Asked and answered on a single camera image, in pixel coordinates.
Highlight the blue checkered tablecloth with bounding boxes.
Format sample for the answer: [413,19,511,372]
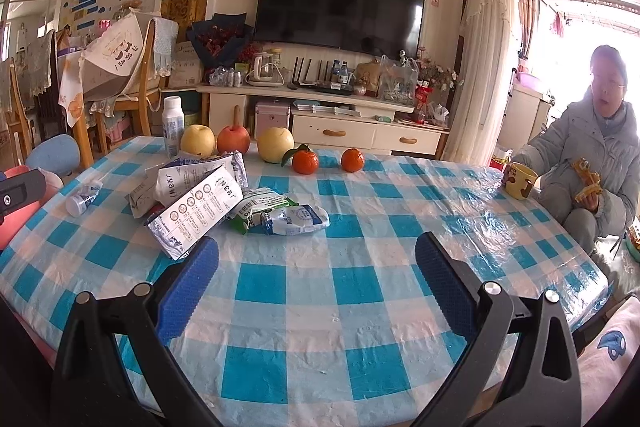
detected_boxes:
[1,136,608,426]

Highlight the seated person in coat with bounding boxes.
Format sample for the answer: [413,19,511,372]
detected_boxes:
[512,46,639,254]

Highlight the white tv cabinet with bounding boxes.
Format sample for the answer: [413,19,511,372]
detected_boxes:
[198,84,449,159]

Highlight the pink trash bin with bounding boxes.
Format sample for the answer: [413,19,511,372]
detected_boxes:
[0,169,64,251]

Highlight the white blue milk carton box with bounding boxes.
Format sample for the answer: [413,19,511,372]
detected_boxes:
[127,150,248,260]

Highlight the small tangerine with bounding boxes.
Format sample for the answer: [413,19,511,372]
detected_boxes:
[341,147,364,173]

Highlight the wooden chair with cloth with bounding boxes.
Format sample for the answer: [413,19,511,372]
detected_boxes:
[58,11,179,168]

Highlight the yellow pear right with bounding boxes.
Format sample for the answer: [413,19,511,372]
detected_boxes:
[257,127,294,164]

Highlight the tall white milk bottle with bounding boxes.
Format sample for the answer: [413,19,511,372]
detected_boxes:
[162,95,184,158]

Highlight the black flat television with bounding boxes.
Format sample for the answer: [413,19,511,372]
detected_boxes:
[254,0,424,56]

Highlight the yellow pear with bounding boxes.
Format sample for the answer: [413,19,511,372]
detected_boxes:
[180,124,216,157]
[257,127,294,164]

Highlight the small white yogurt bottle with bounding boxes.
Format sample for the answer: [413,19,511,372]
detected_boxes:
[65,180,103,218]

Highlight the green white snack packet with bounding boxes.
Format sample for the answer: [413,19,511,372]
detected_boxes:
[228,187,331,236]

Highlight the white standing air conditioner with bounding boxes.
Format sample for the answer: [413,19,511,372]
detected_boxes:
[442,0,518,165]

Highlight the white electric kettle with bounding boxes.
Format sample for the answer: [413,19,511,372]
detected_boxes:
[246,50,284,88]

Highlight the pink storage box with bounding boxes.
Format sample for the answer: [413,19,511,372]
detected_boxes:
[254,101,291,139]

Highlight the red apple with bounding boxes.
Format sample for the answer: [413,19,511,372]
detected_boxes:
[216,105,250,155]

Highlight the dark flower bouquet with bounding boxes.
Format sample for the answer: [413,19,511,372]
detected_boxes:
[186,13,253,70]

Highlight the tangerine with leaf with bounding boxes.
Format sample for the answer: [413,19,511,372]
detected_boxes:
[281,144,320,176]

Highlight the yellow mug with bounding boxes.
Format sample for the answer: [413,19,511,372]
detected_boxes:
[504,162,538,199]

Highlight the yellow pear left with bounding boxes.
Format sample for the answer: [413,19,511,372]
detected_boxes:
[180,124,216,157]

